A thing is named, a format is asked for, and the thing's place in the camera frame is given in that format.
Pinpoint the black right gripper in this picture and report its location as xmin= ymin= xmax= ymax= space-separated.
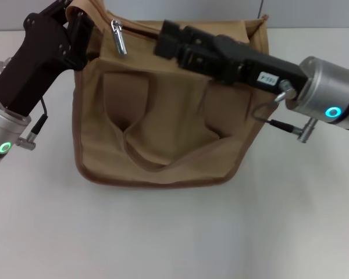
xmin=153 ymin=19 xmax=308 ymax=96

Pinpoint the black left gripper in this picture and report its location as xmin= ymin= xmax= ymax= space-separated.
xmin=0 ymin=0 xmax=96 ymax=116

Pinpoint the shiny silver zipper pull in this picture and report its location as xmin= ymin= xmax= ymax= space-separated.
xmin=109 ymin=19 xmax=129 ymax=56

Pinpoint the khaki canvas food bag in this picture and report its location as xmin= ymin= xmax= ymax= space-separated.
xmin=65 ymin=0 xmax=270 ymax=189

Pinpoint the left gripper cable with plug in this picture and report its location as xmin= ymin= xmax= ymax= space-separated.
xmin=16 ymin=97 xmax=49 ymax=151

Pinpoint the gripper cable with plug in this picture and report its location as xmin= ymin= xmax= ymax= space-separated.
xmin=251 ymin=79 xmax=318 ymax=144
xmin=16 ymin=97 xmax=49 ymax=151

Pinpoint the right gripper cable with plug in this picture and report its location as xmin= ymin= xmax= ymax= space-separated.
xmin=251 ymin=79 xmax=318 ymax=144

